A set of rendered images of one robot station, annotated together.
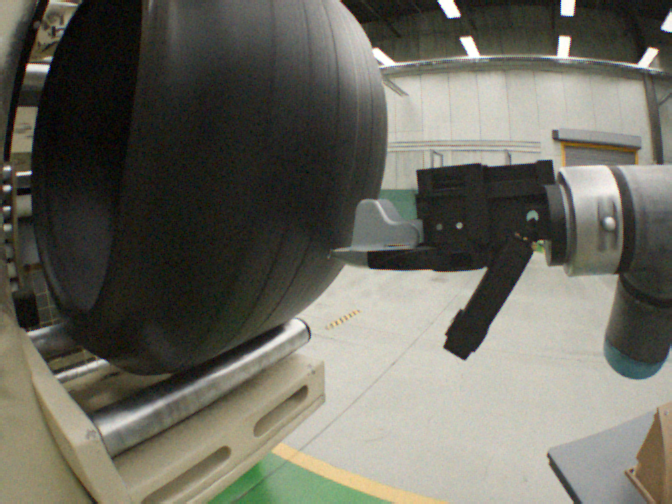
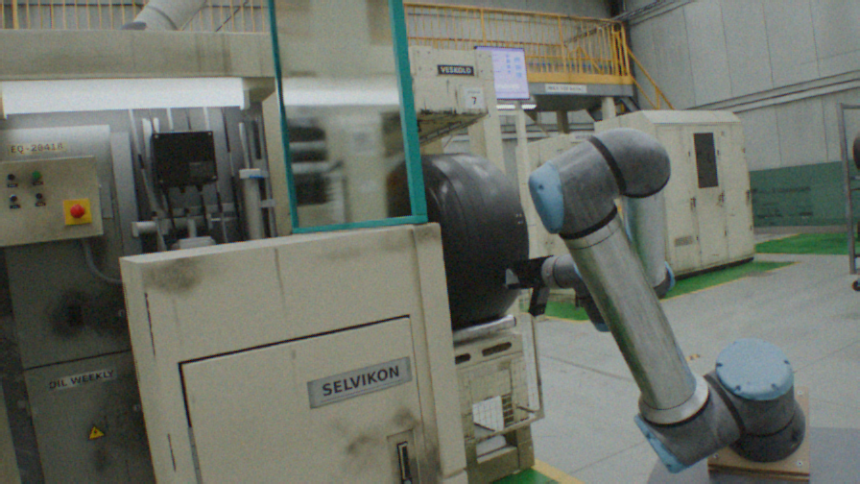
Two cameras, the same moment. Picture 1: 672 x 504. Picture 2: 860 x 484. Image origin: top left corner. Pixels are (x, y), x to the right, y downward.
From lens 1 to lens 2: 1.45 m
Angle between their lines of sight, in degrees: 31
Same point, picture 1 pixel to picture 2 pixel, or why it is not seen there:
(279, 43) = (470, 237)
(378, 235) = (511, 279)
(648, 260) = (564, 284)
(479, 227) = (526, 277)
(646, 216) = (558, 272)
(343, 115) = (495, 247)
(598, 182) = (549, 263)
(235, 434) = (473, 350)
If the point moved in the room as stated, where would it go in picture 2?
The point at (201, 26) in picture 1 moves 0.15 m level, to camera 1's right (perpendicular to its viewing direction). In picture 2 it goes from (451, 236) to (500, 232)
